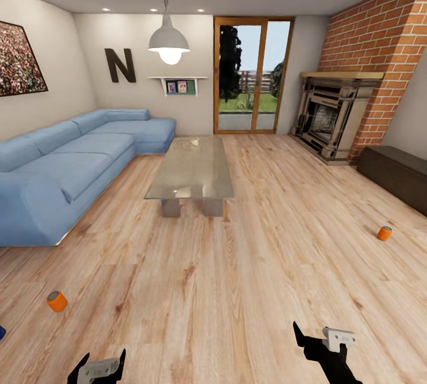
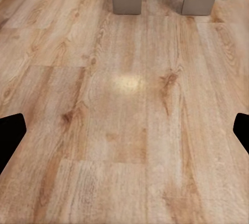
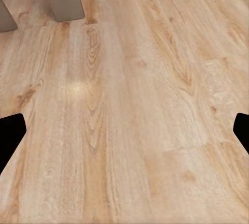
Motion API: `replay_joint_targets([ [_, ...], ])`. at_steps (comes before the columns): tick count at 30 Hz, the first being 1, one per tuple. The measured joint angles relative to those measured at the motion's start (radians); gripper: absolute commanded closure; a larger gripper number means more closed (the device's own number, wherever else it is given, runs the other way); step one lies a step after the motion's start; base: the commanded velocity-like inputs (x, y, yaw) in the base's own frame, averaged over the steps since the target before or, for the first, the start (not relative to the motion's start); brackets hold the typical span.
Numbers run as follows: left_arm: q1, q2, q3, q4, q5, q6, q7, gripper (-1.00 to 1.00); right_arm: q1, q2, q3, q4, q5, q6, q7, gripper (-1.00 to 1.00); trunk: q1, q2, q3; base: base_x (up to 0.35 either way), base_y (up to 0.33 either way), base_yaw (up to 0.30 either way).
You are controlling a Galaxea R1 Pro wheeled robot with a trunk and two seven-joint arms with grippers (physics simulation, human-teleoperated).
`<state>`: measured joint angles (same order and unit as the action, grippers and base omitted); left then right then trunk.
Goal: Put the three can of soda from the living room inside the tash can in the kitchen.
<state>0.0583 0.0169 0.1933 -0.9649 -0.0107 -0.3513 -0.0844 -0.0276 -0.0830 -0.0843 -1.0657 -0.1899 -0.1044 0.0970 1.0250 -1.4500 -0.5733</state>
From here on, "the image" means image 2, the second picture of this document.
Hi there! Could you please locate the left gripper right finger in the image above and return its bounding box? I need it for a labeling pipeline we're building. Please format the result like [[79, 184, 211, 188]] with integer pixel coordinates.
[[233, 113, 249, 153]]

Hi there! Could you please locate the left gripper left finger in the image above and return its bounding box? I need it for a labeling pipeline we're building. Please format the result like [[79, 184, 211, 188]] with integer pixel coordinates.
[[0, 113, 26, 174]]

